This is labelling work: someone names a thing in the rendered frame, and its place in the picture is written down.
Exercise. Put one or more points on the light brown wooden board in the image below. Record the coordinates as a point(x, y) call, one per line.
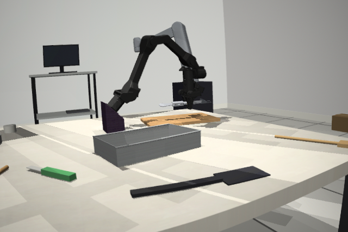
point(179, 120)

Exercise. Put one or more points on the wooden spatula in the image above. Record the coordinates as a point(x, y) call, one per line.
point(341, 143)

